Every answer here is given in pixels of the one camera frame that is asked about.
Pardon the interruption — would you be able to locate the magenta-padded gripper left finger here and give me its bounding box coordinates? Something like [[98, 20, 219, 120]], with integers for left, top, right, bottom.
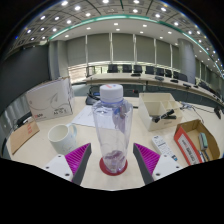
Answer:
[[42, 142, 93, 186]]

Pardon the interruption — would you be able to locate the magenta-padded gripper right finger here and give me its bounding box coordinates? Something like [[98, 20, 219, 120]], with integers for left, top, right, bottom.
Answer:
[[133, 142, 183, 186]]

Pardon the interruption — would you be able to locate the clear plastic water bottle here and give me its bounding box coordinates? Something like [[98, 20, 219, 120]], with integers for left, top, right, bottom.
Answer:
[[92, 83, 134, 174]]

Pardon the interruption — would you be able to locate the white remote control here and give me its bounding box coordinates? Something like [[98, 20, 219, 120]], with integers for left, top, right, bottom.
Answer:
[[151, 134, 179, 162]]

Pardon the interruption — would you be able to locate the white ceramic mug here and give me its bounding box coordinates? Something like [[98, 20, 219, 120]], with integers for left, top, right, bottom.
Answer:
[[47, 123, 78, 156]]

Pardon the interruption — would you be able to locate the open red-sided cardboard box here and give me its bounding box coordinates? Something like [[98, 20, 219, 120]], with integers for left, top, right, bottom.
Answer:
[[173, 119, 222, 166]]

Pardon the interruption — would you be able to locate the white paper sheet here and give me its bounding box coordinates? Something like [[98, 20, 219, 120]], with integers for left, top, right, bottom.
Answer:
[[70, 104, 98, 128]]

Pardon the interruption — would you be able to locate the black marker pen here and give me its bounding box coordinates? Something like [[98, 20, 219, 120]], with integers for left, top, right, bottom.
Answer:
[[199, 149, 212, 163], [151, 109, 178, 124]]

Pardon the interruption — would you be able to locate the open white cardboard box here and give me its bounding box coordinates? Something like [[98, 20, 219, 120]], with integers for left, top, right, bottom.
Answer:
[[137, 92, 184, 132]]

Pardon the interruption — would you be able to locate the grey-green whiteboard eraser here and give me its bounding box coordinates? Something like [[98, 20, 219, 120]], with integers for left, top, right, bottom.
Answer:
[[198, 132, 210, 152]]

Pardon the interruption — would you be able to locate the brown paper envelope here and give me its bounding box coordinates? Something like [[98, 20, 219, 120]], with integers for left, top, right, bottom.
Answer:
[[9, 118, 41, 155]]

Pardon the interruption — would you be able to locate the white printed cardboard box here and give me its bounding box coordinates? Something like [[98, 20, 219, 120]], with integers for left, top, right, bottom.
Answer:
[[25, 76, 75, 122]]

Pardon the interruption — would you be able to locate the black flat electronic device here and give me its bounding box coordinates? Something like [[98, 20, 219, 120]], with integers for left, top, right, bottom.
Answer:
[[14, 111, 33, 128]]

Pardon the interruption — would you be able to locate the long curved conference desk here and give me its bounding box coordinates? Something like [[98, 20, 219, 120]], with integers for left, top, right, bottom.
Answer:
[[83, 73, 224, 108]]

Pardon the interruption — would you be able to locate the group of black office chairs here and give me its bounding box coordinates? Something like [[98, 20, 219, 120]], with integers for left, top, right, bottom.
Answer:
[[84, 63, 208, 89]]

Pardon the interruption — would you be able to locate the group of ceiling lights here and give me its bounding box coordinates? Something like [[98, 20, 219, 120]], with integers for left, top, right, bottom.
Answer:
[[13, 0, 224, 68]]

